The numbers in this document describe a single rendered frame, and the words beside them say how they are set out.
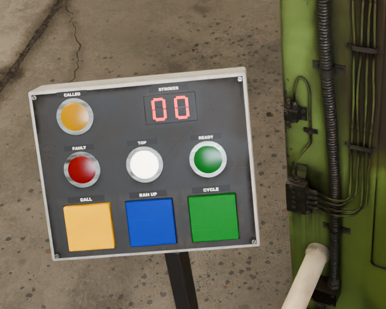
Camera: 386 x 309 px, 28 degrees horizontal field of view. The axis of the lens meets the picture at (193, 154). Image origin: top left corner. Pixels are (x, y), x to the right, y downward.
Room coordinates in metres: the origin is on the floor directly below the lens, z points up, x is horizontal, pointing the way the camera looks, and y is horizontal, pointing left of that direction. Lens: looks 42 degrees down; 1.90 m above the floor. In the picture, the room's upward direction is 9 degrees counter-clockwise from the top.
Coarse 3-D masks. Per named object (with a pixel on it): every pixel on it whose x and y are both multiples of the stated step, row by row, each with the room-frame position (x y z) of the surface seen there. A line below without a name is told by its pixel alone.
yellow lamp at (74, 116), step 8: (72, 104) 0.95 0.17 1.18; (80, 104) 0.95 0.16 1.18; (64, 112) 0.95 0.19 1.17; (72, 112) 0.95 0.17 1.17; (80, 112) 0.94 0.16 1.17; (64, 120) 0.94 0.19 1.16; (72, 120) 0.94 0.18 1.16; (80, 120) 0.94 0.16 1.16; (72, 128) 0.94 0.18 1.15; (80, 128) 0.93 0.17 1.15
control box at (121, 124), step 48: (48, 96) 0.97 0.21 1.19; (96, 96) 0.96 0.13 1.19; (144, 96) 0.94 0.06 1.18; (192, 96) 0.93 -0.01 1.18; (240, 96) 0.92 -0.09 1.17; (48, 144) 0.93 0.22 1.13; (96, 144) 0.92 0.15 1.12; (144, 144) 0.91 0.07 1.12; (192, 144) 0.90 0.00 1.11; (240, 144) 0.88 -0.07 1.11; (48, 192) 0.89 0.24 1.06; (96, 192) 0.88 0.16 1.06; (144, 192) 0.87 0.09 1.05; (192, 192) 0.86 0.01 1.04; (240, 192) 0.85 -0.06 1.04; (240, 240) 0.81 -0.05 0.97
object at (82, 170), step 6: (78, 156) 0.91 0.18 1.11; (84, 156) 0.91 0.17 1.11; (72, 162) 0.91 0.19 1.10; (78, 162) 0.91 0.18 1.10; (84, 162) 0.91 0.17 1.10; (90, 162) 0.90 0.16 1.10; (72, 168) 0.90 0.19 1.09; (78, 168) 0.90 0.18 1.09; (84, 168) 0.90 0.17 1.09; (90, 168) 0.90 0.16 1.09; (72, 174) 0.90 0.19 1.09; (78, 174) 0.90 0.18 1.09; (84, 174) 0.90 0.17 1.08; (90, 174) 0.90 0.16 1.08; (78, 180) 0.89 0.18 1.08; (84, 180) 0.89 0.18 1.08; (90, 180) 0.89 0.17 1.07
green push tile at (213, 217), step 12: (192, 204) 0.84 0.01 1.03; (204, 204) 0.84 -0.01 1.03; (216, 204) 0.84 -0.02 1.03; (228, 204) 0.84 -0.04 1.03; (192, 216) 0.83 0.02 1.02; (204, 216) 0.83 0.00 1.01; (216, 216) 0.83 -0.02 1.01; (228, 216) 0.83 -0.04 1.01; (192, 228) 0.82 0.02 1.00; (204, 228) 0.82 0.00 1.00; (216, 228) 0.82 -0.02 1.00; (228, 228) 0.82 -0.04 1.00; (192, 240) 0.82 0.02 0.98; (204, 240) 0.81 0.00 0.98; (216, 240) 0.81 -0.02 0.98
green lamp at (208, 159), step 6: (198, 150) 0.89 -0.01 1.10; (204, 150) 0.89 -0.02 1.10; (210, 150) 0.88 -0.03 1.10; (216, 150) 0.88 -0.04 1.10; (198, 156) 0.88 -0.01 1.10; (204, 156) 0.88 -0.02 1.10; (210, 156) 0.88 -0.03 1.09; (216, 156) 0.88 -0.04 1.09; (198, 162) 0.88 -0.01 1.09; (204, 162) 0.88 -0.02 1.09; (210, 162) 0.87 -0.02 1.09; (216, 162) 0.87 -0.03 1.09; (198, 168) 0.87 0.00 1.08; (204, 168) 0.87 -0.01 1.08; (210, 168) 0.87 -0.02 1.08; (216, 168) 0.87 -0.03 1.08
